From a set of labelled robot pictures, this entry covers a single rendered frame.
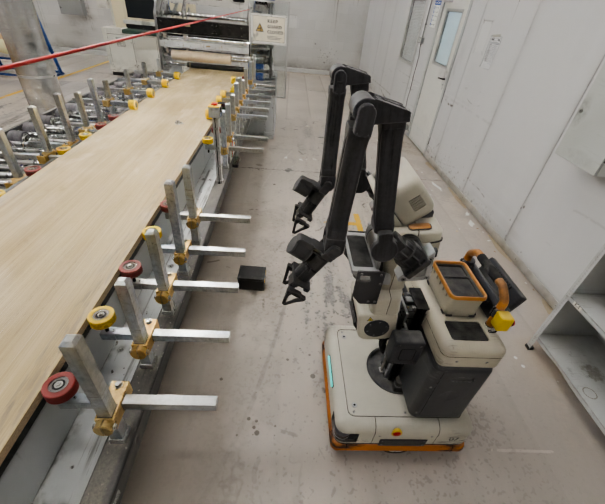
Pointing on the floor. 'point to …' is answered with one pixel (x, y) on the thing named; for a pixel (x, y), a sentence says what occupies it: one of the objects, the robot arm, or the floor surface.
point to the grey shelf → (601, 281)
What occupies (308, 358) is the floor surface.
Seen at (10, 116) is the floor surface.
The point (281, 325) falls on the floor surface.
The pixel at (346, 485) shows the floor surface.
